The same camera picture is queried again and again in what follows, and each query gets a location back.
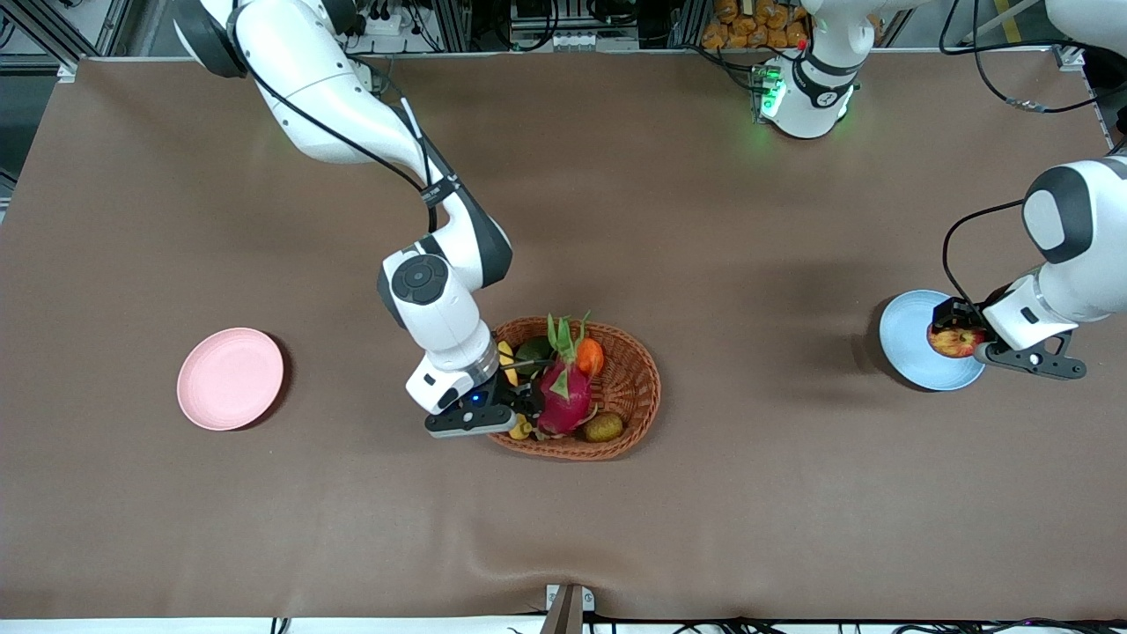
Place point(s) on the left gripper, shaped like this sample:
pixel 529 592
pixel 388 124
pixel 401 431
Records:
pixel 954 313

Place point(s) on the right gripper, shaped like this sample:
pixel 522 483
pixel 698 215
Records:
pixel 508 388

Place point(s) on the red yellow apple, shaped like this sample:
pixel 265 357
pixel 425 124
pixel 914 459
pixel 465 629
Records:
pixel 955 342

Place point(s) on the yellow banana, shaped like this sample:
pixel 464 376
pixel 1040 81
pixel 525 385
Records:
pixel 506 352

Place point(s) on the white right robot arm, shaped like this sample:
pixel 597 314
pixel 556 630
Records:
pixel 335 97

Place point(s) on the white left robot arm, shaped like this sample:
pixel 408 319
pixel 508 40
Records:
pixel 1083 220

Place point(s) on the magenta dragon fruit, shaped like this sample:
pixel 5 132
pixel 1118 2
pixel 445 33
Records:
pixel 563 401

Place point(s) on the dark green avocado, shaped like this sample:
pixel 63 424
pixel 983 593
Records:
pixel 533 352

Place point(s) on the light blue plastic plate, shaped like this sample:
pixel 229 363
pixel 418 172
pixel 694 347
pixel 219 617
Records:
pixel 907 339

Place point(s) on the orange tangerine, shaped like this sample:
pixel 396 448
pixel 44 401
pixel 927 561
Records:
pixel 590 357

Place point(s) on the brown yellow kiwi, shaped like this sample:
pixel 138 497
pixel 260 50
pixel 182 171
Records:
pixel 604 427

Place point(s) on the brown wicker basket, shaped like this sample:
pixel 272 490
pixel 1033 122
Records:
pixel 638 387

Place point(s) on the pink plastic plate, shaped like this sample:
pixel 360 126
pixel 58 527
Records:
pixel 229 379

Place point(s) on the white terminal strip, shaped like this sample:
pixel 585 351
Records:
pixel 590 41

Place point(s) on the bag of orange items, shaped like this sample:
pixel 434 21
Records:
pixel 748 26

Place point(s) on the white power strip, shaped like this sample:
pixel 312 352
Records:
pixel 379 24

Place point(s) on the grey metal camera bracket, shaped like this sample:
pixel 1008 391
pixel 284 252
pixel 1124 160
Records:
pixel 568 608

